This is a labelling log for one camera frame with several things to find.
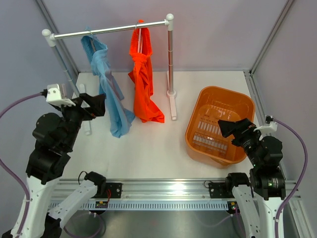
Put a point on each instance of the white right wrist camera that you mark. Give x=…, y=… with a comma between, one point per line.
x=269, y=127

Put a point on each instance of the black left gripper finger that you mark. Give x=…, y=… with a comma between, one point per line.
x=95, y=111
x=93, y=101

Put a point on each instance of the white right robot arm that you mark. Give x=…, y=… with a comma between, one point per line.
x=260, y=194

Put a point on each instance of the white metal clothes rack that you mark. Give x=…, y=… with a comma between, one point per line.
x=168, y=22

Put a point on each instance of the aluminium mounting rail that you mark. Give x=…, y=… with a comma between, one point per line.
x=154, y=189

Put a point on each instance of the light blue shorts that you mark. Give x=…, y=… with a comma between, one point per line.
x=120, y=118

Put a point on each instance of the grey clothes hanger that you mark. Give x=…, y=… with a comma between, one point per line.
x=92, y=41

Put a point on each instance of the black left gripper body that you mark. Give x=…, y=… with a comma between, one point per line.
x=76, y=114

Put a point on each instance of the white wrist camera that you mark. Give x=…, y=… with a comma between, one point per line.
x=269, y=127
x=57, y=96

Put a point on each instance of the pink clothes hanger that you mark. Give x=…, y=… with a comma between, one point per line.
x=140, y=40

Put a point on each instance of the aluminium frame post right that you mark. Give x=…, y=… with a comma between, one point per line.
x=278, y=23

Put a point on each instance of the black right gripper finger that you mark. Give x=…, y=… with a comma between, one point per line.
x=244, y=125
x=227, y=128

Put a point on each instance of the orange shorts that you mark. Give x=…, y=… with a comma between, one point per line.
x=142, y=77

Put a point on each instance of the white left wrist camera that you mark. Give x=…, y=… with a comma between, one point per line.
x=57, y=96

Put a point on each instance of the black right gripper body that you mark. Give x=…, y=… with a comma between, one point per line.
x=247, y=139

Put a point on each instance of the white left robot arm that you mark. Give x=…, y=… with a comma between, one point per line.
x=55, y=137

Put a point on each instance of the white slotted cable duct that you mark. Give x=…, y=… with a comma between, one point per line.
x=116, y=205

